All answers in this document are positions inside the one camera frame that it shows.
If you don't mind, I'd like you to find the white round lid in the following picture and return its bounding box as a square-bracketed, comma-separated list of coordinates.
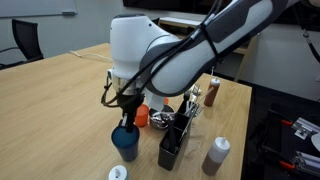
[107, 165, 129, 180]

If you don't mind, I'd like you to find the white power cable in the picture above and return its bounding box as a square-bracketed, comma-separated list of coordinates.
[68, 50, 114, 64]

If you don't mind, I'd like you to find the wooden stick in caddy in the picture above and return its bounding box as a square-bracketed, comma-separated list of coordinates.
[191, 87, 215, 108]

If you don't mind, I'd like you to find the black wall screen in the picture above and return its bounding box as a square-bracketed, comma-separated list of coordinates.
[122, 0, 320, 33]

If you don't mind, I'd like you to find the silver cutlery in bowl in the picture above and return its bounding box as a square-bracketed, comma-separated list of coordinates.
[151, 112, 175, 124]

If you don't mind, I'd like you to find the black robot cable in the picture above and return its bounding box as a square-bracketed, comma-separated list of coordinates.
[100, 0, 225, 108]

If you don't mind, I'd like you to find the brown sauce bottle wide cap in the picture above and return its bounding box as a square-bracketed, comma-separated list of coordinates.
[201, 136, 231, 177]

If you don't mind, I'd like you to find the black utensil in caddy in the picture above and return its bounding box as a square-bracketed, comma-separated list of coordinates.
[161, 114, 178, 155]

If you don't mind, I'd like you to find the metal bowl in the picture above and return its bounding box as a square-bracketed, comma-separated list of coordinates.
[148, 104, 176, 131]

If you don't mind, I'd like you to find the black hanging cable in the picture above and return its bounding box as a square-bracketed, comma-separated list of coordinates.
[299, 19, 320, 65]

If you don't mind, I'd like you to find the brown sauce bottle pointed nozzle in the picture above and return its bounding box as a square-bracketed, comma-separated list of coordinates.
[203, 77, 221, 108]

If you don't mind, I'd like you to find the black utensil caddy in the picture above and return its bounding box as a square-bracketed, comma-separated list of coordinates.
[157, 93, 200, 172]

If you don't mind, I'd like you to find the aluminium rail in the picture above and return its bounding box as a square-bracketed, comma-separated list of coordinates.
[293, 150, 320, 176]

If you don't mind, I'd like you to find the white utensil in caddy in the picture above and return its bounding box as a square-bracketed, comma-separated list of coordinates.
[186, 93, 201, 116]

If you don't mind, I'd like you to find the white power strip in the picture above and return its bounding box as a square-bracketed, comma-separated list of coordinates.
[189, 83, 202, 96]

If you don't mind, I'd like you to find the aluminium bracket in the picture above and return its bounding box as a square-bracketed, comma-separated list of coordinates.
[291, 116, 320, 140]

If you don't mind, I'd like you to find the blue plastic cup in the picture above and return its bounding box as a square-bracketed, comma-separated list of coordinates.
[110, 123, 141, 163]

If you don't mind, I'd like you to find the orange plastic cup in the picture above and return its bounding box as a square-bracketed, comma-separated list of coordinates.
[134, 103, 150, 128]

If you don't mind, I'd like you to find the black office chair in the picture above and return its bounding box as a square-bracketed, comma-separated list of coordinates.
[0, 18, 45, 69]

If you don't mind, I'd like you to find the orange clamp handle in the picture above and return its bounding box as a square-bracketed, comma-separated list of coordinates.
[278, 159, 296, 171]
[280, 118, 294, 127]

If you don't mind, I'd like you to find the whiteboard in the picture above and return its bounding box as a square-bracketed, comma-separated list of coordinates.
[0, 0, 78, 19]

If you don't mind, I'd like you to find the black camera stand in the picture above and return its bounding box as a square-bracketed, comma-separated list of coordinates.
[248, 109, 301, 180]

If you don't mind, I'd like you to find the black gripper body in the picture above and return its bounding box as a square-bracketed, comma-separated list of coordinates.
[116, 93, 146, 118]

